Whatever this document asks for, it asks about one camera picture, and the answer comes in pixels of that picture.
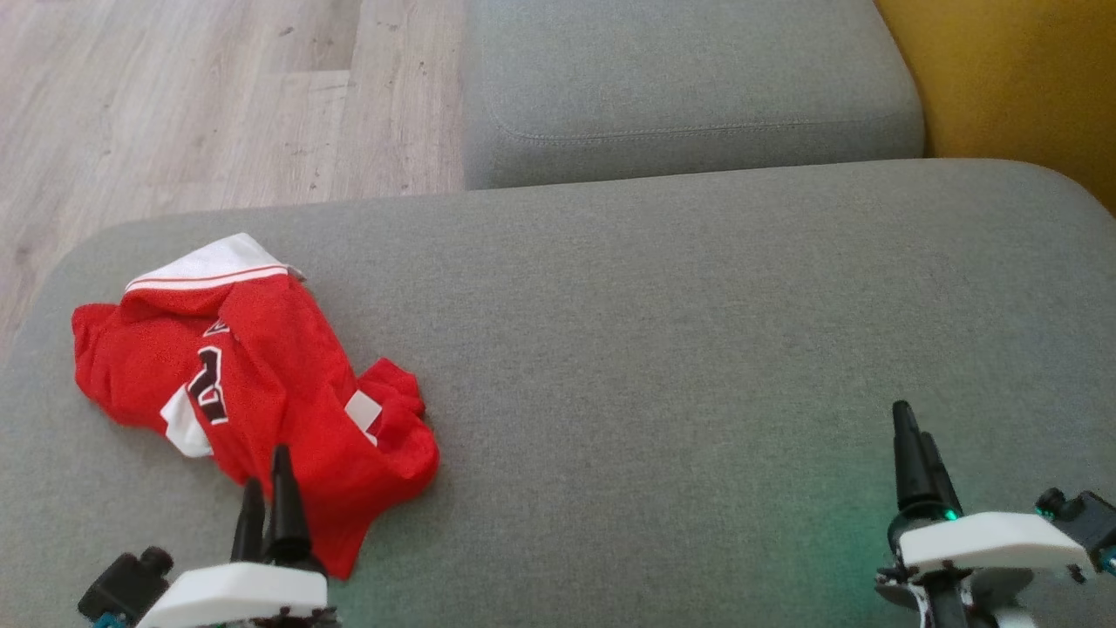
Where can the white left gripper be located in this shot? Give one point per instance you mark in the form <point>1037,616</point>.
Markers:
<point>240,595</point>

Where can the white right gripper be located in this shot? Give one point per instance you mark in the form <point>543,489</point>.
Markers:
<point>985,542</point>

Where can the red white basketball jersey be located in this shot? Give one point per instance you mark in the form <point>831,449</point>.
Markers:
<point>279,384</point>

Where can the large grey sofa chaise cushion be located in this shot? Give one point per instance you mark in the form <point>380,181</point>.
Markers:
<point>654,366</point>

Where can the yellow sofa backrest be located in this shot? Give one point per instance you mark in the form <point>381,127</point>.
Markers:
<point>1020,78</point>

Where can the grey sofa seat cushion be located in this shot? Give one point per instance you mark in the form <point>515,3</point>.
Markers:
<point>680,87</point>

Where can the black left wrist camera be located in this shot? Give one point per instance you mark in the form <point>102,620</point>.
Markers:
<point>126,586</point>

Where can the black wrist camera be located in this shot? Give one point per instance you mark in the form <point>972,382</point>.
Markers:
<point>1085,519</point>
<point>126,586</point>

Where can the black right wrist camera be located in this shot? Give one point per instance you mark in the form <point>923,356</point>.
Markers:
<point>1085,519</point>

